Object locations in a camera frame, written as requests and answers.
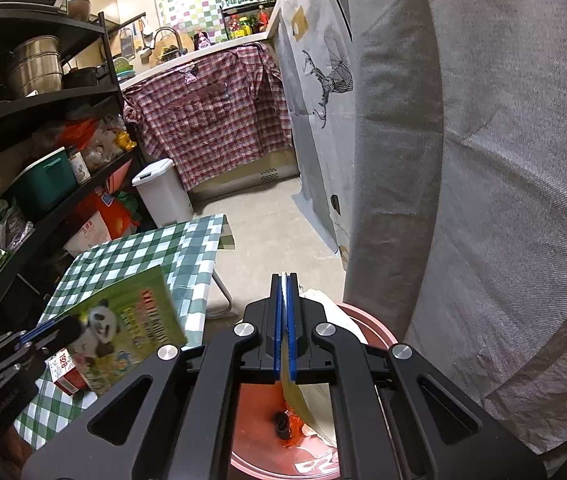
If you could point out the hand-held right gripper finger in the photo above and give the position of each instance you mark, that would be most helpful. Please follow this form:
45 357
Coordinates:
291 330
279 330

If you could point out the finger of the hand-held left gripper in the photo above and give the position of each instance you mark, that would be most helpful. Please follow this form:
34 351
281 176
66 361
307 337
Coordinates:
63 332

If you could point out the cream paper bag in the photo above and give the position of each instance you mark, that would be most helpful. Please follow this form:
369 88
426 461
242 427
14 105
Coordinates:
313 405

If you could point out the small black clip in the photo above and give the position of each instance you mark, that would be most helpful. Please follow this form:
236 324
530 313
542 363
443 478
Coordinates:
281 422

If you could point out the pink plastic bin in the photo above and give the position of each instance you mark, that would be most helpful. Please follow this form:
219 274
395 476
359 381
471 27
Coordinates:
258 440

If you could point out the white table leg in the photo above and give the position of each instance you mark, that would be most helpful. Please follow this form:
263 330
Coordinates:
226 295

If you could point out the white paper bag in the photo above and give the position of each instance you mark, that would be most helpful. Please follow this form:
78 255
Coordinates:
88 235

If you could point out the green checkered tablecloth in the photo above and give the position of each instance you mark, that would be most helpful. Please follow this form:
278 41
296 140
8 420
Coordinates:
188 245

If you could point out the red printed sack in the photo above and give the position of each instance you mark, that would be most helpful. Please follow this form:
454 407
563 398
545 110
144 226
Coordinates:
108 210

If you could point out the green storage box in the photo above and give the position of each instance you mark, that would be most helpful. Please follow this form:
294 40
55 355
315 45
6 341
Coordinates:
46 180

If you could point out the white labelled jar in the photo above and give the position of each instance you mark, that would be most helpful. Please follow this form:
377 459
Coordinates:
79 167

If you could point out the white pedal bin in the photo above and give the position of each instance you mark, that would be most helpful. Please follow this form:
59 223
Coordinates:
163 195

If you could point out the small yellow packet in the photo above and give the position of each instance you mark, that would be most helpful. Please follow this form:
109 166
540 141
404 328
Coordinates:
124 141

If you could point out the red shelf bag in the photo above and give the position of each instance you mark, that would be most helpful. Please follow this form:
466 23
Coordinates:
76 130

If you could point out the white deer print curtain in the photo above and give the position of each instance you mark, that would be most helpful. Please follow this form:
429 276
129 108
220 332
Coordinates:
318 110

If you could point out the red plaid shirt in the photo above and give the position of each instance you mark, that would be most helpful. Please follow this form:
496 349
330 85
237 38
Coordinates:
213 115

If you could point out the black shelf unit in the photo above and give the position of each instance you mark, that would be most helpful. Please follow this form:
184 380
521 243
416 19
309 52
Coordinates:
38 105

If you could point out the plain grey curtain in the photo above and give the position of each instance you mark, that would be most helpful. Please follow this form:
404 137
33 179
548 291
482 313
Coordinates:
488 185

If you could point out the dark cooking pan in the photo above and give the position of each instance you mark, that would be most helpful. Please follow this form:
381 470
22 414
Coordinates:
81 77

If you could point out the steel pot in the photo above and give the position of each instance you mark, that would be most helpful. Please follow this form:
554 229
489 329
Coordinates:
33 65

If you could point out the white kitchen counter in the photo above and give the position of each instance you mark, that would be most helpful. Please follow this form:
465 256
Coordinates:
223 45

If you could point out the black bottle rack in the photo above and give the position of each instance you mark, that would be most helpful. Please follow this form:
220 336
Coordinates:
248 22

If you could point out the chrome faucet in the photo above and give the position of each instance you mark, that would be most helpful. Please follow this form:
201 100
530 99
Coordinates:
163 40

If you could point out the brown ceramic pot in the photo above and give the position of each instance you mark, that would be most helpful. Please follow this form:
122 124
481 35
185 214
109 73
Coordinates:
79 8

